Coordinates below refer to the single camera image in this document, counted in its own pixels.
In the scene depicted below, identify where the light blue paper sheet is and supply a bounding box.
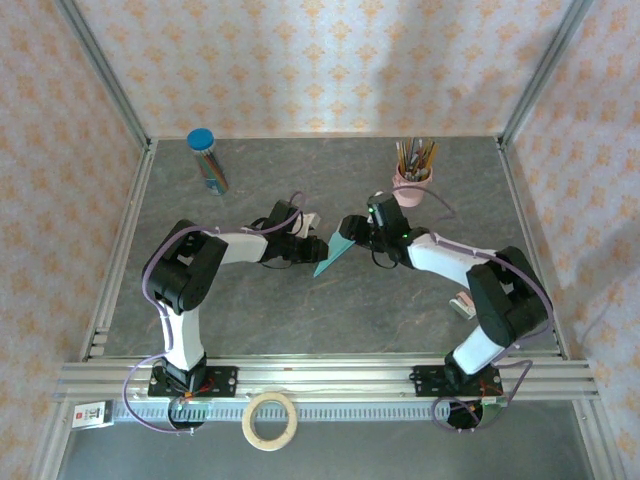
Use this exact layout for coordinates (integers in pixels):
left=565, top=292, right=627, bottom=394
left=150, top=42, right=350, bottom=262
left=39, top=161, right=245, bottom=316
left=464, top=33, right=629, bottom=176
left=312, top=223, right=357, bottom=279

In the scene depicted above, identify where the pink pencil cup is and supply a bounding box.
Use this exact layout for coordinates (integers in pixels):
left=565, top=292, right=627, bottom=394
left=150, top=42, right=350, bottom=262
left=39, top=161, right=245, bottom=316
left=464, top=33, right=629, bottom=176
left=391, top=160, right=434, bottom=208

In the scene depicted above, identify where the yellow pencil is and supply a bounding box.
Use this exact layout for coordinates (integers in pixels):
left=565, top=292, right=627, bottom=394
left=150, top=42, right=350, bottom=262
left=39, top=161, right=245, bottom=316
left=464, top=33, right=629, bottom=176
left=422, top=142, right=442, bottom=176

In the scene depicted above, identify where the small pink white clip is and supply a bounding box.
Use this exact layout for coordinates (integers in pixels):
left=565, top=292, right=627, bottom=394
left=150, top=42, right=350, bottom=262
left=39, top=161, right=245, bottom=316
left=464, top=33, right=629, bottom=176
left=448, top=292, right=475, bottom=319

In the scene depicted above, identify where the blue-lid tube of coloured pencils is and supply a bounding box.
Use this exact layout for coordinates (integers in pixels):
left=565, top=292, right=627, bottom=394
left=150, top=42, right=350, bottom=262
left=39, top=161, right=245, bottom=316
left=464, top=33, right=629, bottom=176
left=186, top=128, right=231, bottom=197

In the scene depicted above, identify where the masking tape roll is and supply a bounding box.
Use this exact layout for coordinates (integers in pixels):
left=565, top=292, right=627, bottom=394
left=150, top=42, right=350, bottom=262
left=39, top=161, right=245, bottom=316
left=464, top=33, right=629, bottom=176
left=241, top=391, right=299, bottom=452

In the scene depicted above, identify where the white label tag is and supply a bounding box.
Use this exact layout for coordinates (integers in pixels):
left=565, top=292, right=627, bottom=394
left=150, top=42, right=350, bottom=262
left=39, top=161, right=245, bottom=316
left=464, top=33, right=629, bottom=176
left=72, top=401, right=114, bottom=429

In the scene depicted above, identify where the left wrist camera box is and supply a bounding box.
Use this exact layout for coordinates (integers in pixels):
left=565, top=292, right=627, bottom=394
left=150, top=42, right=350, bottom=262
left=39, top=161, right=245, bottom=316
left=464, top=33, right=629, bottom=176
left=298, top=212, right=323, bottom=237

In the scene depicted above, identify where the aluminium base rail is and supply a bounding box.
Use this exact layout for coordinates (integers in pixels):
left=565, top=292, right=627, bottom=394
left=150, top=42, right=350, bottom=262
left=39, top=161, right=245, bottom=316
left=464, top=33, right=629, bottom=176
left=53, top=355, right=599, bottom=401

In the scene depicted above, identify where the aluminium side rail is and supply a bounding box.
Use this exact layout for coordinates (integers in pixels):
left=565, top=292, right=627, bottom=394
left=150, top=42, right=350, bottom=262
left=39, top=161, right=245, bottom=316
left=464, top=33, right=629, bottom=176
left=496, top=138, right=571, bottom=360
left=79, top=139, right=159, bottom=361

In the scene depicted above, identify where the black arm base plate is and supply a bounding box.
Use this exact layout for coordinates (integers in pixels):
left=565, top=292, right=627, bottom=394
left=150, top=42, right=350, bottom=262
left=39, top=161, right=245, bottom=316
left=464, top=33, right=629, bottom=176
left=411, top=364, right=503, bottom=399
left=148, top=366, right=239, bottom=400

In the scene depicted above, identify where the slotted grey cable duct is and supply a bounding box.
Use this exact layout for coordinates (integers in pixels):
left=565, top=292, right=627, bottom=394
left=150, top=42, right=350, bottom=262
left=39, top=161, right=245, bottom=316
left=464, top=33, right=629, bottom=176
left=112, top=402, right=496, bottom=424

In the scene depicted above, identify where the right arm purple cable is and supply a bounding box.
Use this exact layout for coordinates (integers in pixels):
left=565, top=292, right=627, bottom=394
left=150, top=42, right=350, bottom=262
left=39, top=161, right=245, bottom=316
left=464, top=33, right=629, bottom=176
left=392, top=184, right=555, bottom=435

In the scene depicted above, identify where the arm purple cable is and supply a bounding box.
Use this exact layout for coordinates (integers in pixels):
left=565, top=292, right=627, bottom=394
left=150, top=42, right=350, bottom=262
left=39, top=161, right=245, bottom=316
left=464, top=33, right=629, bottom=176
left=122, top=191, right=307, bottom=436
left=392, top=184, right=555, bottom=435

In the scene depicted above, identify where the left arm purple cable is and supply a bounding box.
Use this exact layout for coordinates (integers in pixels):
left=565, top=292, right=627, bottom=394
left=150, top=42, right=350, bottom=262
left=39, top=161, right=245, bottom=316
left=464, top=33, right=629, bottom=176
left=122, top=191, right=307, bottom=436

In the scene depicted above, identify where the aluminium frame post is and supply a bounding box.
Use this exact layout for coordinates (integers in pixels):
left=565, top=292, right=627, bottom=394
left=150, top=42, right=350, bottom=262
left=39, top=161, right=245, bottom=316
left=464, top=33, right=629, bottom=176
left=53, top=0, right=153, bottom=151
left=499, top=0, right=596, bottom=146

